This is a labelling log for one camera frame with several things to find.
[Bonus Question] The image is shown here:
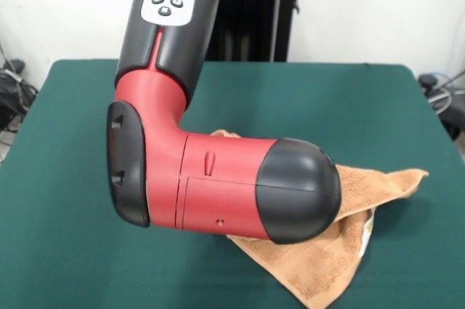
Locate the orange-brown terry towel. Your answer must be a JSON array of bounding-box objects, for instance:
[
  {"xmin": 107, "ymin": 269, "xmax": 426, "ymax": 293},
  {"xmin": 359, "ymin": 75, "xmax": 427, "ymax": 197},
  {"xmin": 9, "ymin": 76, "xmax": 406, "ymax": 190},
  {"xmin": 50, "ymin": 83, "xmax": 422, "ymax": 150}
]
[{"xmin": 210, "ymin": 129, "xmax": 429, "ymax": 309}]

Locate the dark green table cloth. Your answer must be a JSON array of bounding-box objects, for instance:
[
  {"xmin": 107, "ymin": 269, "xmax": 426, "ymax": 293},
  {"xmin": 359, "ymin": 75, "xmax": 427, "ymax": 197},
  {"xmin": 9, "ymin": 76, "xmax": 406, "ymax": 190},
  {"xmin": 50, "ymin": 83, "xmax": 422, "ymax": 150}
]
[{"xmin": 0, "ymin": 60, "xmax": 465, "ymax": 309}]

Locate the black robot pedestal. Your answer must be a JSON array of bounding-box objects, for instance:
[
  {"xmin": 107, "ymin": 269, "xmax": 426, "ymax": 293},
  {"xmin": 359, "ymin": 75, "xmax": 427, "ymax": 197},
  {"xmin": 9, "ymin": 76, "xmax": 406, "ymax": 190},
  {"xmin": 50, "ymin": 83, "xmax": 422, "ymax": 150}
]
[{"xmin": 205, "ymin": 0, "xmax": 301, "ymax": 63}]

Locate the black cable bundle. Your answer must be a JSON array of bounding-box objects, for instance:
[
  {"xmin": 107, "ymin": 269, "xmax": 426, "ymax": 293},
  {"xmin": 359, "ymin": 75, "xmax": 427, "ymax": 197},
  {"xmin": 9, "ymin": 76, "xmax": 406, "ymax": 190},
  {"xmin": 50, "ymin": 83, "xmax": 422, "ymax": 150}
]
[{"xmin": 0, "ymin": 58, "xmax": 39, "ymax": 132}]

